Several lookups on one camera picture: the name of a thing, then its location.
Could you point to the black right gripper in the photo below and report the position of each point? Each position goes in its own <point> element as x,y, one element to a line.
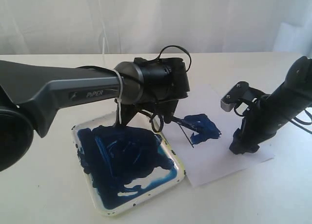
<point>272,111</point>

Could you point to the black paintbrush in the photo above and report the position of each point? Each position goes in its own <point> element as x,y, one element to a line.
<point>176,120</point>

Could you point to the white zip tie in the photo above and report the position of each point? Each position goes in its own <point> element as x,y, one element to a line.
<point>118,99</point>

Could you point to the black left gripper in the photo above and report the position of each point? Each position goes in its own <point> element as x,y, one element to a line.
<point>153,86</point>

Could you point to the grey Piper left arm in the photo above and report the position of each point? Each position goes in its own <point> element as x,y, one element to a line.
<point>31,96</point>

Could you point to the white paint tray blue paint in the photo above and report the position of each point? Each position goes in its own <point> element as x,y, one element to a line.
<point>124,166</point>

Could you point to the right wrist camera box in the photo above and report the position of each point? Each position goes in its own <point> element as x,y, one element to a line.
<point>235,95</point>

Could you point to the white paper with square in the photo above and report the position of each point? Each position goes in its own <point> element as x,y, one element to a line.
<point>212,159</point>

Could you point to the white backdrop curtain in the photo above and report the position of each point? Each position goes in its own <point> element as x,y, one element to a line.
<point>146,26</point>

